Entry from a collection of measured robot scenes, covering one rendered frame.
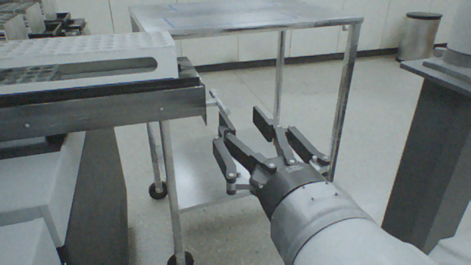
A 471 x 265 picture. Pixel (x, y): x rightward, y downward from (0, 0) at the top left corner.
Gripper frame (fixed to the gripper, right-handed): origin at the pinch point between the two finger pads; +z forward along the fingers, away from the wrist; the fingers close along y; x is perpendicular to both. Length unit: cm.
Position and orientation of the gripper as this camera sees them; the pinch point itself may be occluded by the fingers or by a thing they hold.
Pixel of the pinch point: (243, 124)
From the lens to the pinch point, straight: 50.8
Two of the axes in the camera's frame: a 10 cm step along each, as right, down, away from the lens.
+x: 0.0, 8.7, 4.9
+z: -2.9, -4.7, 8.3
